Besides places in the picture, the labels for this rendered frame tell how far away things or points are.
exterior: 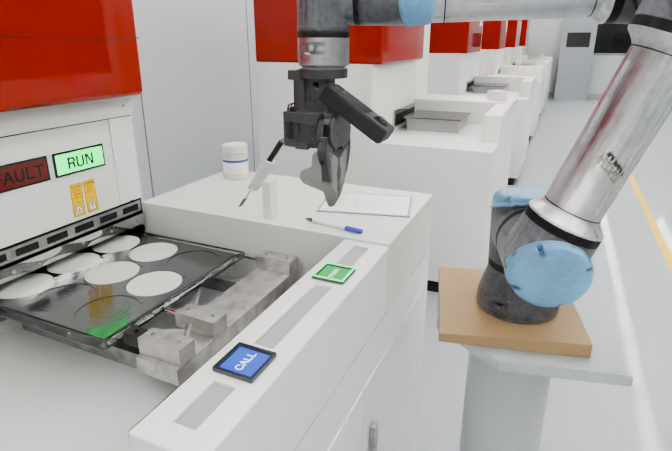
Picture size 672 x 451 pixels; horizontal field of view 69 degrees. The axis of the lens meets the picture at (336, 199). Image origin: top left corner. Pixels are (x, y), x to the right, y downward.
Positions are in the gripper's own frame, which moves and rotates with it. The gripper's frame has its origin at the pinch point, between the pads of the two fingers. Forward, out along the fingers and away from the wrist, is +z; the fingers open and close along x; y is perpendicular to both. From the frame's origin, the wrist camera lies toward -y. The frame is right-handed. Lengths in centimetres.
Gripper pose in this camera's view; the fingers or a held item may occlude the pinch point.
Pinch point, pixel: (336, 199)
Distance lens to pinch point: 77.5
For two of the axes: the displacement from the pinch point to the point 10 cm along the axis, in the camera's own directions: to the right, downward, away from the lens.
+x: -4.1, 2.8, -8.7
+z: 0.0, 9.5, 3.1
